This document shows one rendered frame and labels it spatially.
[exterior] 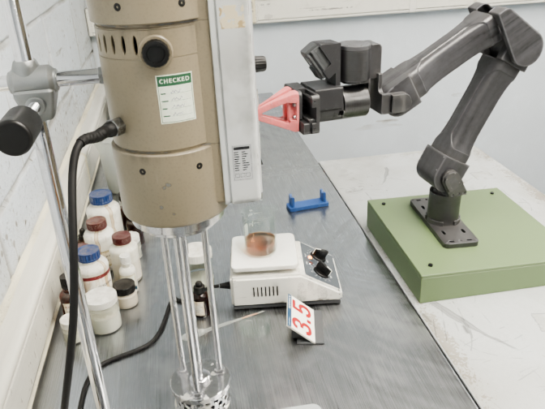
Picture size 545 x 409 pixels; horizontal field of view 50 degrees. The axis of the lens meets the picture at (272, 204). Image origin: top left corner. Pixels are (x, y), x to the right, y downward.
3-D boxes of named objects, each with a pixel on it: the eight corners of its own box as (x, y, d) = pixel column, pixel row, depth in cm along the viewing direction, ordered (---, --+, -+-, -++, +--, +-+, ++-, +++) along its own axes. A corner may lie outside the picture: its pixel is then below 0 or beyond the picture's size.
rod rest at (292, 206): (323, 200, 147) (323, 187, 145) (328, 205, 144) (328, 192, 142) (285, 207, 144) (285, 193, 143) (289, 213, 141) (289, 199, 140)
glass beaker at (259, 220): (248, 264, 105) (245, 221, 101) (239, 247, 111) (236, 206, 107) (285, 256, 107) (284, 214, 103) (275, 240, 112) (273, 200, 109)
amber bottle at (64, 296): (62, 321, 106) (50, 276, 102) (81, 312, 109) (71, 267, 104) (71, 330, 104) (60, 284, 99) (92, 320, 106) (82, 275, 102)
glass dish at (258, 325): (254, 315, 105) (253, 305, 104) (277, 326, 102) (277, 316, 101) (233, 330, 101) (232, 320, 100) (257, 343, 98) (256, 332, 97)
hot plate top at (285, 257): (293, 236, 114) (293, 232, 114) (298, 269, 104) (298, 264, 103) (232, 239, 114) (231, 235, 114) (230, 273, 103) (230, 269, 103)
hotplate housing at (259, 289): (332, 267, 118) (332, 232, 115) (342, 305, 107) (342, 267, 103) (222, 273, 118) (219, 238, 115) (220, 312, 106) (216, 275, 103)
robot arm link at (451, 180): (445, 173, 109) (471, 168, 111) (421, 156, 117) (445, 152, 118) (442, 203, 112) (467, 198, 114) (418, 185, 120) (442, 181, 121)
